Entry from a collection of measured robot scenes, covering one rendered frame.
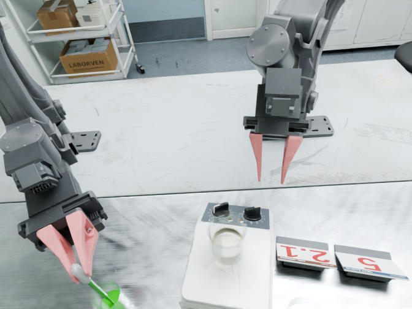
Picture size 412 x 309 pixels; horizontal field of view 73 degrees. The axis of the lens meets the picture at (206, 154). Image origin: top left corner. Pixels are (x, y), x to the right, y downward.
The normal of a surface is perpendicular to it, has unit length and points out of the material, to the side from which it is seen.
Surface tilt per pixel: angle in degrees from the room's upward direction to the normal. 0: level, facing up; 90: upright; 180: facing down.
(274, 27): 42
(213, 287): 0
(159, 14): 90
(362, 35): 90
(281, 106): 76
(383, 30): 90
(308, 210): 0
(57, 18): 91
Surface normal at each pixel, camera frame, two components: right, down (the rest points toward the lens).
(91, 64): 0.07, 0.74
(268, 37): -0.41, -0.07
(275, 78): -0.18, -0.06
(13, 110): 0.46, 0.38
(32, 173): 0.25, -0.18
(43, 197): -0.07, -0.67
